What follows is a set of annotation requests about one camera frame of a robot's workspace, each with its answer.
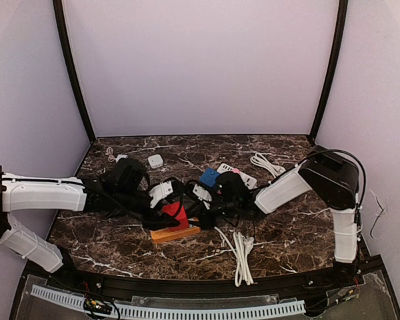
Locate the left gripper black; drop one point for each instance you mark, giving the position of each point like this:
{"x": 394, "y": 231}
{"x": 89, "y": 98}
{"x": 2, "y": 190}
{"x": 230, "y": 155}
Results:
{"x": 154, "y": 213}

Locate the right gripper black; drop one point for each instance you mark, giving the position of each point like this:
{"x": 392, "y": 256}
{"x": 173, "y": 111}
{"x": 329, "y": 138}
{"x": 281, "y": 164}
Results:
{"x": 206, "y": 206}

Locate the red cube socket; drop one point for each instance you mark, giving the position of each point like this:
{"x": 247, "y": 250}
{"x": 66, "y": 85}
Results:
{"x": 177, "y": 211}

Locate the white USB charger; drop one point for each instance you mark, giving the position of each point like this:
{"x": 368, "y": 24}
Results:
{"x": 120, "y": 157}

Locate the orange power strip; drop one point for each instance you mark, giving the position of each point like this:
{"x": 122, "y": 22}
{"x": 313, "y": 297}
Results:
{"x": 164, "y": 235}

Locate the white two-pin adapter plug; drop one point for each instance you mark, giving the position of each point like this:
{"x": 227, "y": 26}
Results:
{"x": 155, "y": 161}

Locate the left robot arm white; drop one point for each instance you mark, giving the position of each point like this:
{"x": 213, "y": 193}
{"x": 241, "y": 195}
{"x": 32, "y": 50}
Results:
{"x": 19, "y": 193}

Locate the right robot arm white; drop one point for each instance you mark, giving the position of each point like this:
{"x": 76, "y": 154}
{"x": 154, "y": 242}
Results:
{"x": 335, "y": 176}

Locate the blue cube socket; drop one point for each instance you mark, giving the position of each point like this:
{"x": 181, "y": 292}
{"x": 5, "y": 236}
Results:
{"x": 209, "y": 178}

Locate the white power strip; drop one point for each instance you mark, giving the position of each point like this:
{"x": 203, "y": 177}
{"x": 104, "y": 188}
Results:
{"x": 248, "y": 180}

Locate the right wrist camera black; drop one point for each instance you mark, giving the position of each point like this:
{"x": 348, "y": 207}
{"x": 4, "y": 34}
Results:
{"x": 231, "y": 185}

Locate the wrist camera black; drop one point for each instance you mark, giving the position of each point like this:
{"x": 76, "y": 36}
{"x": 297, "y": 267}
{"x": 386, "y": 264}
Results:
{"x": 231, "y": 185}
{"x": 129, "y": 173}

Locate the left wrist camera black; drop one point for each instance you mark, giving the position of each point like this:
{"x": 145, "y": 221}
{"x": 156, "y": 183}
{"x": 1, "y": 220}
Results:
{"x": 129, "y": 173}

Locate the black frame left post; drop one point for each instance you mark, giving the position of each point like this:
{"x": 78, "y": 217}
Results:
{"x": 71, "y": 69}

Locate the black frame post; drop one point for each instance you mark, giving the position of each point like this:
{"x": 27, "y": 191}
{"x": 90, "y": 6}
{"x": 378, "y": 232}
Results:
{"x": 331, "y": 69}
{"x": 71, "y": 69}

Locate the black frame right post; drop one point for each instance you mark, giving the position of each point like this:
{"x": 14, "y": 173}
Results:
{"x": 331, "y": 69}

